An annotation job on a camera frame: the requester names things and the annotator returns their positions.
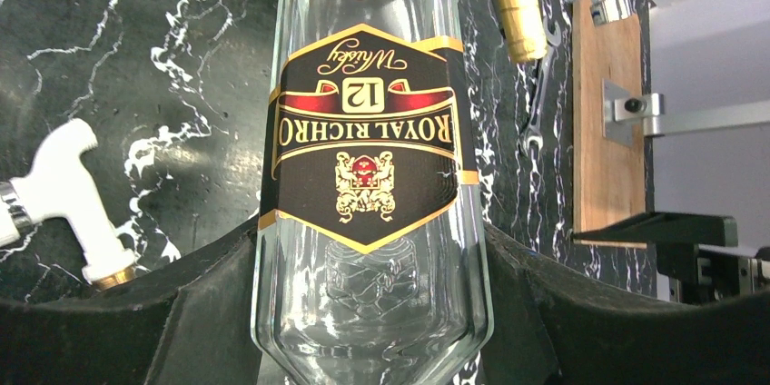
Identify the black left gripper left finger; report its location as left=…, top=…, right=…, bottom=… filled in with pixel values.
left=1, top=219, right=262, bottom=384

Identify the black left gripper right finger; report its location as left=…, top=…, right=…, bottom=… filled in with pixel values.
left=481, top=225, right=769, bottom=384

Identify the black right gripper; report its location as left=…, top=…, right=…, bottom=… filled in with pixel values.
left=572, top=212, right=769, bottom=304

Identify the clear bottle eagle label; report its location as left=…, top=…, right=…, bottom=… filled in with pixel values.
left=251, top=0, right=493, bottom=384

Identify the dark wine bottle gold cap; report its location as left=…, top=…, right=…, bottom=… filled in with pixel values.
left=494, top=0, right=547, bottom=64

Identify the wooden board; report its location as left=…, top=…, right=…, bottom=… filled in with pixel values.
left=572, top=0, right=646, bottom=233

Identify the grey metal bracket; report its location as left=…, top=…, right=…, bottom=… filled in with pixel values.
left=602, top=79, right=769, bottom=147

